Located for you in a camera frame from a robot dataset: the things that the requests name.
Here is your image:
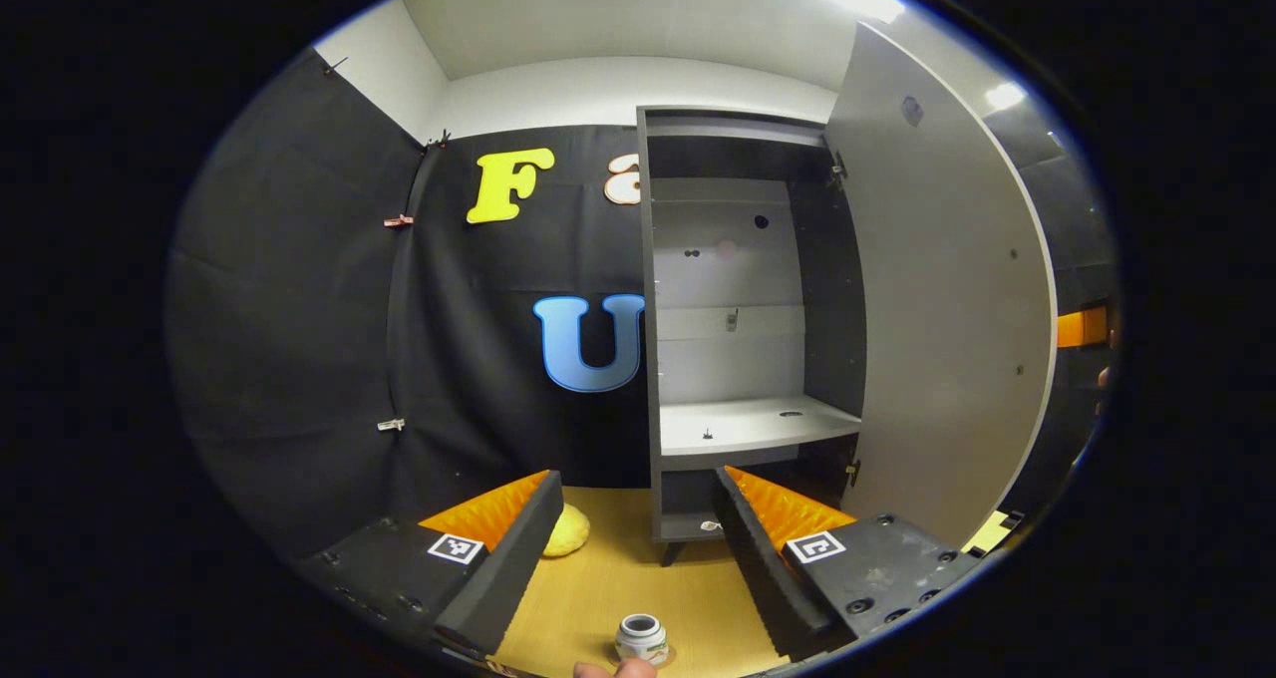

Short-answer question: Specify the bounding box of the white plastic bottle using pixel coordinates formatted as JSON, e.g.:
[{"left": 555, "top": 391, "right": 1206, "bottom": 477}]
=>
[{"left": 614, "top": 613, "right": 671, "bottom": 667}]

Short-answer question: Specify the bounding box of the black backdrop cloth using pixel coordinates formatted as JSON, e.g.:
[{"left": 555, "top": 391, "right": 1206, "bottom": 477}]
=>
[{"left": 164, "top": 48, "right": 1119, "bottom": 564}]

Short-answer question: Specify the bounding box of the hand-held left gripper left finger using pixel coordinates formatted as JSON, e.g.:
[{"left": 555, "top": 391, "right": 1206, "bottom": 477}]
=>
[{"left": 299, "top": 471, "right": 565, "bottom": 659}]

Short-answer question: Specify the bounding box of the beige cabinet door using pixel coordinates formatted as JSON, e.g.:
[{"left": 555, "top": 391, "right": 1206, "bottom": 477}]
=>
[{"left": 822, "top": 22, "right": 1060, "bottom": 551}]

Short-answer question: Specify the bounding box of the grey cabinet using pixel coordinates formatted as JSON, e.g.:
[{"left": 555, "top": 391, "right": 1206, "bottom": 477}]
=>
[{"left": 636, "top": 106, "right": 868, "bottom": 567}]

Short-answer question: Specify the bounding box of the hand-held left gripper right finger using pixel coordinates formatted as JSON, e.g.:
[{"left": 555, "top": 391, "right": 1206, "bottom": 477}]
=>
[{"left": 714, "top": 465, "right": 983, "bottom": 659}]

